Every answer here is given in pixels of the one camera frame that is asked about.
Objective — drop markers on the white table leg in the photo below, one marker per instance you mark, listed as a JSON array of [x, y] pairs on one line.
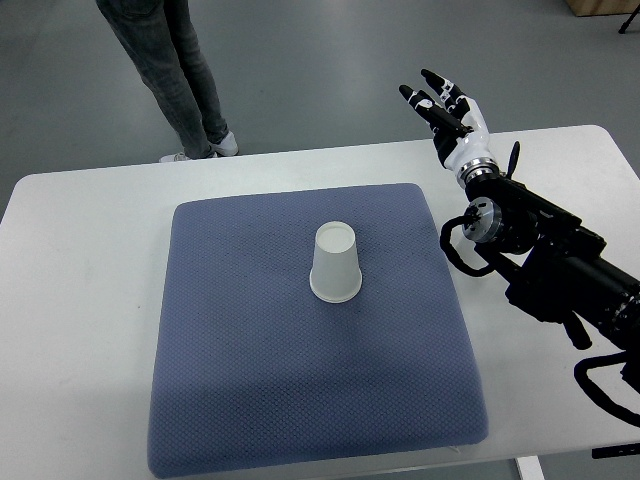
[[529, 468]]

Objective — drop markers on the blue quilted cushion pad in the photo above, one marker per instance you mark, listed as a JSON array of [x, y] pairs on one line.
[[253, 370]]

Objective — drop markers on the white sneaker right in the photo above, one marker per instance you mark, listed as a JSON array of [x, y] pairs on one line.
[[227, 147]]

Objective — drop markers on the white sneaker left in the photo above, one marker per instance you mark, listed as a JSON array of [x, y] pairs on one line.
[[181, 156]]

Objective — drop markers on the white paper cup on cushion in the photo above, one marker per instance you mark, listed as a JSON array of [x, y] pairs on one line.
[[335, 276]]

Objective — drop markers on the black table control panel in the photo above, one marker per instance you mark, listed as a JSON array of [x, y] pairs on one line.
[[616, 451]]

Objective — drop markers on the wooden box corner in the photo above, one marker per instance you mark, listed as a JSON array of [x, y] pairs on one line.
[[585, 8]]

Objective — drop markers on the white sneaker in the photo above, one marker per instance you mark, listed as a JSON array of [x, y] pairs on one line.
[[227, 147], [181, 156]]

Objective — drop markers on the person in grey jeans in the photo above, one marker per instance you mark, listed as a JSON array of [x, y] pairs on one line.
[[161, 41]]

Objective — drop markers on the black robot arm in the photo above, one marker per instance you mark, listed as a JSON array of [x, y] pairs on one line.
[[551, 262]]

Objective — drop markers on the black tripod leg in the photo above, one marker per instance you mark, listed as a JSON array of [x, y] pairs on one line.
[[626, 24]]

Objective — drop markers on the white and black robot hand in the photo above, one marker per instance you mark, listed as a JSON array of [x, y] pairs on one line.
[[461, 137]]

